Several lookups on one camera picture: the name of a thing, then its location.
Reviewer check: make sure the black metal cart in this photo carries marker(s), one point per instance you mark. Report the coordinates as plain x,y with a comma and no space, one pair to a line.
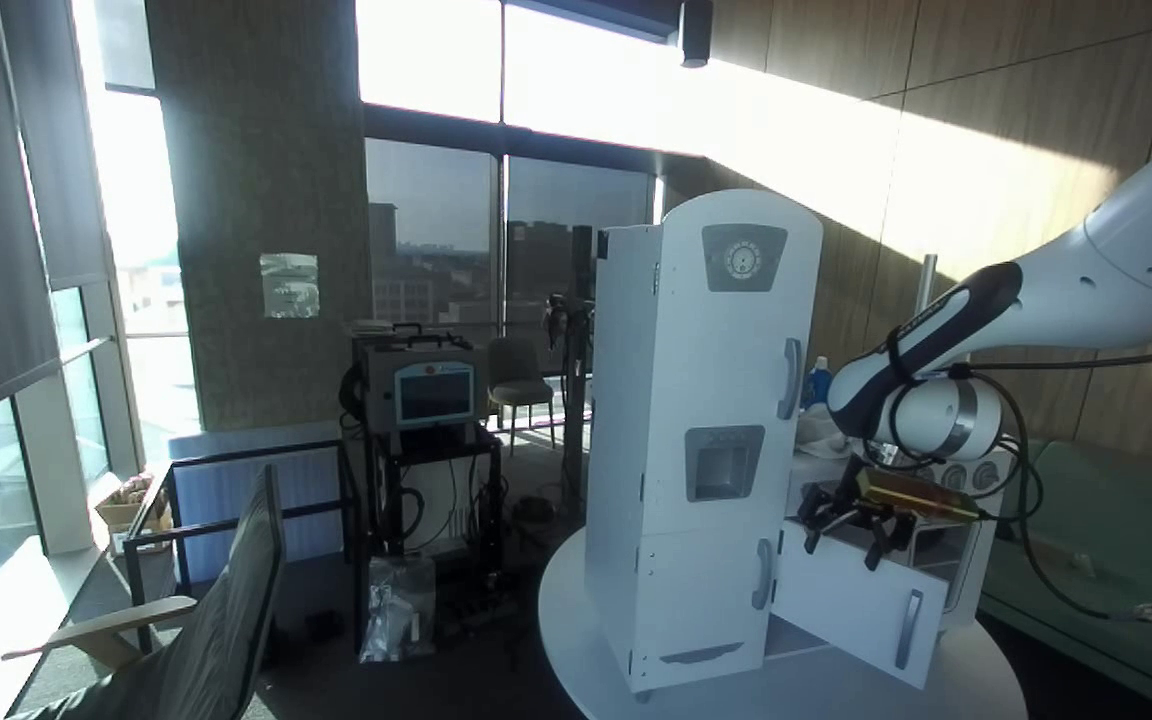
377,535

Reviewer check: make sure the black metal rail frame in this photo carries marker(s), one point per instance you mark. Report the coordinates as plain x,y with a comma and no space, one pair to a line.
151,535

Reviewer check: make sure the wooden chair grey fabric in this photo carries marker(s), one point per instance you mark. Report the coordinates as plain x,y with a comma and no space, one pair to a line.
222,626

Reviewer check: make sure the tall white fridge door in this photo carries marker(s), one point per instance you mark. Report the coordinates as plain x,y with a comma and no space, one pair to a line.
720,360

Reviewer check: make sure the grey device with screen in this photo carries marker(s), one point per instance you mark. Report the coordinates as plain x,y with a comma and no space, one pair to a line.
434,392

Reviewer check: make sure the blue plastic bottle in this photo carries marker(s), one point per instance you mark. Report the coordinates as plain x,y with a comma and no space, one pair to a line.
819,382

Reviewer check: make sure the white plastic bag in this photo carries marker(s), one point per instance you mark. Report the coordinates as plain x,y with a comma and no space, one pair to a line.
399,615

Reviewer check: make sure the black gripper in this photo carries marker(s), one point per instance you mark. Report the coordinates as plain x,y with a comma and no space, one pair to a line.
872,481

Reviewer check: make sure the paper wall notice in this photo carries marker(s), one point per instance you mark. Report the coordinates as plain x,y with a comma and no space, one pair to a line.
291,287

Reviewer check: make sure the short white fridge door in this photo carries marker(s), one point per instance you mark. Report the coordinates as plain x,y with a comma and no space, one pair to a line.
698,600

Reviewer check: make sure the small woven basket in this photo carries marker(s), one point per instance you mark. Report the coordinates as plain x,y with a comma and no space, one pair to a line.
125,507

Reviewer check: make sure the black tripod stand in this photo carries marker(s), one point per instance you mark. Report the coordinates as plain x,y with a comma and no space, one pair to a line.
572,360

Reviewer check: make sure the white sink cabinet door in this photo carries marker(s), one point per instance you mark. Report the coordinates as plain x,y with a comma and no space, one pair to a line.
841,600

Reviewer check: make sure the white toy kitchen body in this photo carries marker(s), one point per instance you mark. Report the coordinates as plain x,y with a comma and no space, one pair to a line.
616,442

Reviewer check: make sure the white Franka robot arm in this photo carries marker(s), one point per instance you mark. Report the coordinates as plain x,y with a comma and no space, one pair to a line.
1139,266

